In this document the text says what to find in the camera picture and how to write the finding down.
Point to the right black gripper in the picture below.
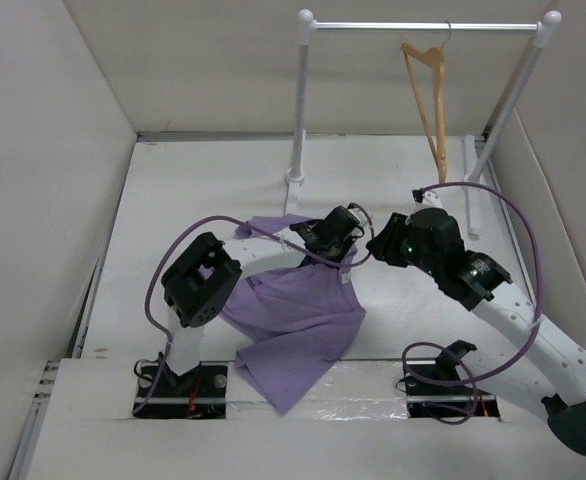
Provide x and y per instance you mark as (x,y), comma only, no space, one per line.
(385,245)

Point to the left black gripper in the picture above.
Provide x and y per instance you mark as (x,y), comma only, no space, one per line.
(347,244)

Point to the purple t shirt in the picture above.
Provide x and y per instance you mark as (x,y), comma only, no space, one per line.
(301,321)

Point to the wooden clothes hanger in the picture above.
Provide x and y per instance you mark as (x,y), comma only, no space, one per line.
(433,100)

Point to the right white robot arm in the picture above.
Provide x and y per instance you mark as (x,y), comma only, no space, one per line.
(547,376)

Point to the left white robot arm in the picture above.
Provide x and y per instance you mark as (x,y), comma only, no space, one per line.
(198,284)

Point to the white clothes rack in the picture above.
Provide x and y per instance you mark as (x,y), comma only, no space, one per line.
(541,33)

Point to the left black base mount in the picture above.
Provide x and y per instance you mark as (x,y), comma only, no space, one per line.
(198,395)

